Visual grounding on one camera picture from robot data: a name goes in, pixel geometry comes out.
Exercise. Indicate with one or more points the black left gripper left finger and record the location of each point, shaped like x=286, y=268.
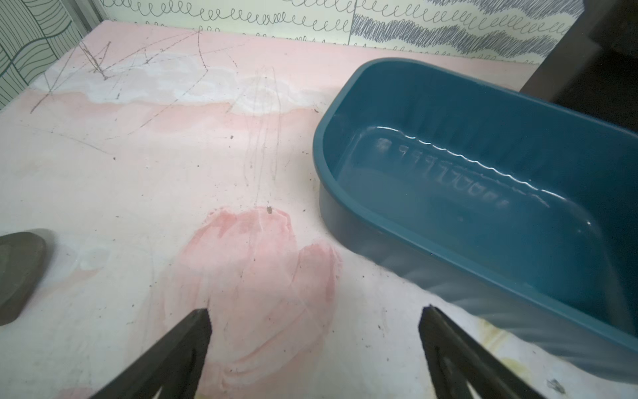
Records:
x=171, y=368

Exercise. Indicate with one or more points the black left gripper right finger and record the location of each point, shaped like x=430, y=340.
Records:
x=459, y=366

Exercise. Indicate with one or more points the teal plastic storage box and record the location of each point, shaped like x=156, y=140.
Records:
x=521, y=212

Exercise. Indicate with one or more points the dark metal L-shaped wrench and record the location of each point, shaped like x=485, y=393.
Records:
x=23, y=258

